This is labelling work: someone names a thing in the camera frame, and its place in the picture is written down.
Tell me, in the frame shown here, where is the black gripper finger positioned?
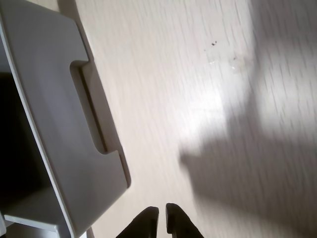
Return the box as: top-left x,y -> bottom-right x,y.
165,203 -> 204,238
115,206 -> 159,238

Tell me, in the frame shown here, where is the white plastic drawer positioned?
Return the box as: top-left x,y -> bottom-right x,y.
0,0 -> 132,238

